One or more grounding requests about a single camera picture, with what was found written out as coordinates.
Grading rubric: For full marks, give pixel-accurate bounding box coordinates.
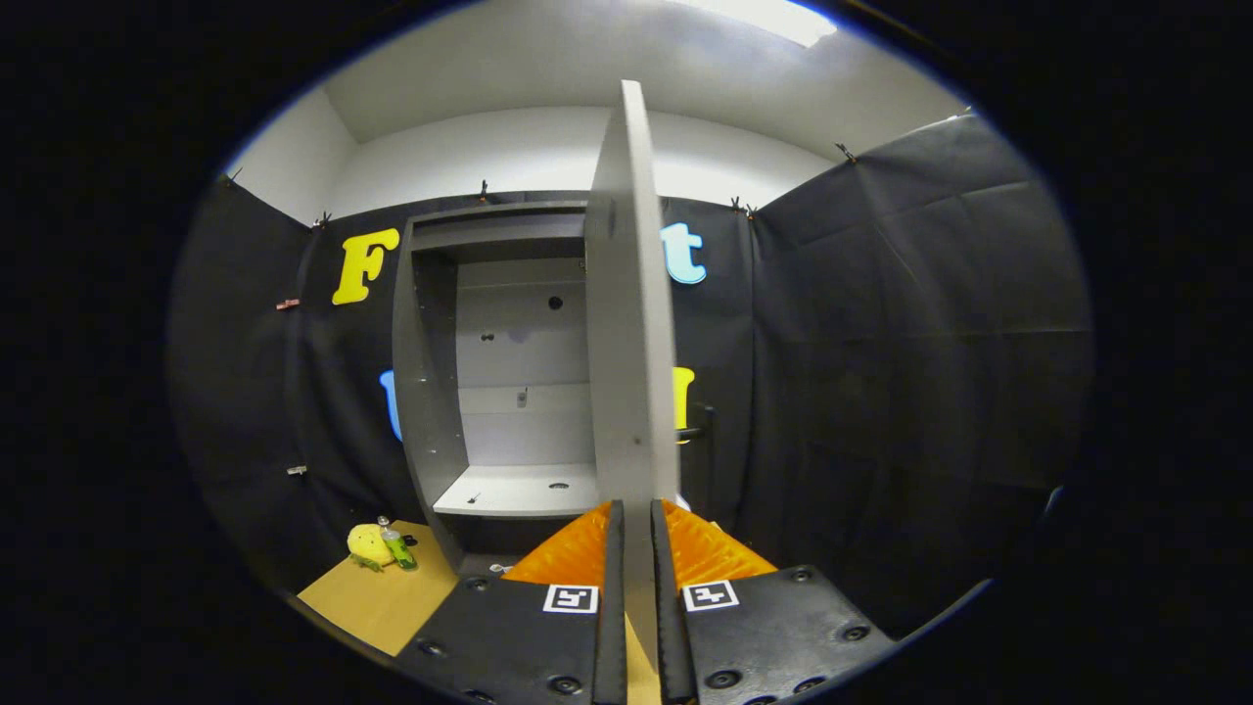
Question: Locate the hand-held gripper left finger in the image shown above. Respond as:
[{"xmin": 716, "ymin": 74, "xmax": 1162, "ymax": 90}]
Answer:
[{"xmin": 396, "ymin": 499, "xmax": 627, "ymax": 705}]

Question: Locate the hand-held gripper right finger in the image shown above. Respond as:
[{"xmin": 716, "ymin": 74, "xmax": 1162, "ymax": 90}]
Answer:
[{"xmin": 651, "ymin": 499, "xmax": 897, "ymax": 705}]

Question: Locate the grey shoe cabinet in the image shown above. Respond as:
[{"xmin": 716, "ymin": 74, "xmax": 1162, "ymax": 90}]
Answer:
[{"xmin": 392, "ymin": 201, "xmax": 603, "ymax": 577}]

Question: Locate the beige shoe cabinet door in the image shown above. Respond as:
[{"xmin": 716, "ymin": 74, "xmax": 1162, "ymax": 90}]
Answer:
[{"xmin": 584, "ymin": 80, "xmax": 716, "ymax": 677}]

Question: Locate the yellow plush toy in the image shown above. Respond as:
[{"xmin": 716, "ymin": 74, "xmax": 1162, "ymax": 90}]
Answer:
[{"xmin": 347, "ymin": 523, "xmax": 397, "ymax": 572}]

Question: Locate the long ceiling light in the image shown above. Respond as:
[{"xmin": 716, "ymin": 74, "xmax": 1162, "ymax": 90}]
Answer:
[{"xmin": 685, "ymin": 0, "xmax": 838, "ymax": 48}]

